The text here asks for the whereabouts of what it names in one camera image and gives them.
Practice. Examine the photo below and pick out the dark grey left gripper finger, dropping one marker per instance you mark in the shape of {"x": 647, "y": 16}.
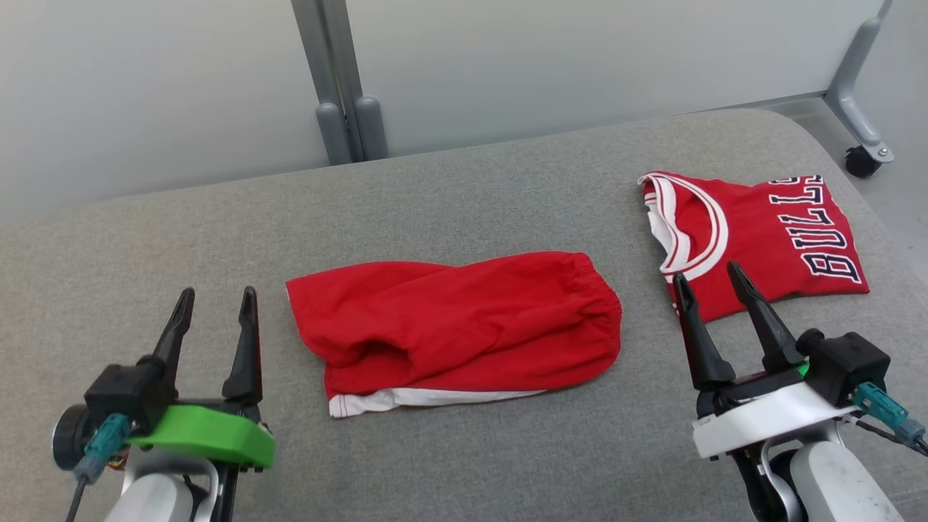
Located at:
{"x": 177, "y": 326}
{"x": 248, "y": 355}

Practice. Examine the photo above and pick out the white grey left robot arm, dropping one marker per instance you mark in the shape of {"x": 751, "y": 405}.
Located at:
{"x": 156, "y": 500}

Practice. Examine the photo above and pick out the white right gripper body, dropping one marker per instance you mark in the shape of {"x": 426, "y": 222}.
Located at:
{"x": 761, "y": 417}

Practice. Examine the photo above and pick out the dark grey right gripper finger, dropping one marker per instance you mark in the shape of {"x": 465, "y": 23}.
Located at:
{"x": 703, "y": 348}
{"x": 768, "y": 333}

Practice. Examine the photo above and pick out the red white-trimmed shorts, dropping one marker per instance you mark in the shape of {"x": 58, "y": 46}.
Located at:
{"x": 464, "y": 319}

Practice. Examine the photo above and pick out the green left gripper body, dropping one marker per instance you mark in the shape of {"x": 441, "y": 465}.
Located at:
{"x": 217, "y": 435}

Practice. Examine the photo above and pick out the grey partition leg with caster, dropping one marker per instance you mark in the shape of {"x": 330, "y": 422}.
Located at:
{"x": 855, "y": 94}

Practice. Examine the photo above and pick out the grey partition post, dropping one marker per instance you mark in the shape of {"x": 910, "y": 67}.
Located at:
{"x": 337, "y": 87}

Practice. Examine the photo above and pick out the red white basketball jersey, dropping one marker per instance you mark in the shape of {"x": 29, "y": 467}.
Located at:
{"x": 768, "y": 232}

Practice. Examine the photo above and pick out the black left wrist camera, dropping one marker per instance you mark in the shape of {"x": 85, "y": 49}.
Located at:
{"x": 123, "y": 395}

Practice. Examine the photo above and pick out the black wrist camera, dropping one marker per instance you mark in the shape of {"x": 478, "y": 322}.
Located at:
{"x": 123, "y": 395}
{"x": 844, "y": 362}

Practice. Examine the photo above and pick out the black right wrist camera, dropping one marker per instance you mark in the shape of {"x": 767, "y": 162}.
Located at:
{"x": 844, "y": 362}

